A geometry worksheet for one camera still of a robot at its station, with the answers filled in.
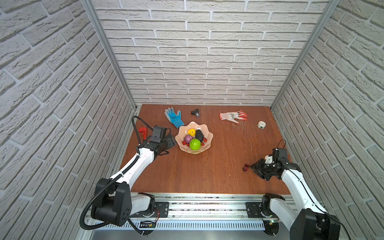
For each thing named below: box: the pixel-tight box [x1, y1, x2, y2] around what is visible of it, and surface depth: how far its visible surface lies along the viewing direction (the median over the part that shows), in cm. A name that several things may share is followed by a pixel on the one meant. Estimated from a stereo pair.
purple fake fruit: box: [184, 134, 193, 144], surface depth 97 cm
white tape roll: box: [257, 120, 266, 129], surface depth 109 cm
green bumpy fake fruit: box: [189, 138, 201, 151], surface depth 92 cm
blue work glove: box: [164, 107, 185, 129], surface depth 115 cm
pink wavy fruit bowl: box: [175, 121, 214, 154], surface depth 100 cm
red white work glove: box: [219, 110, 248, 124], surface depth 116 cm
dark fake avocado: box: [195, 129, 204, 142], surface depth 100 cm
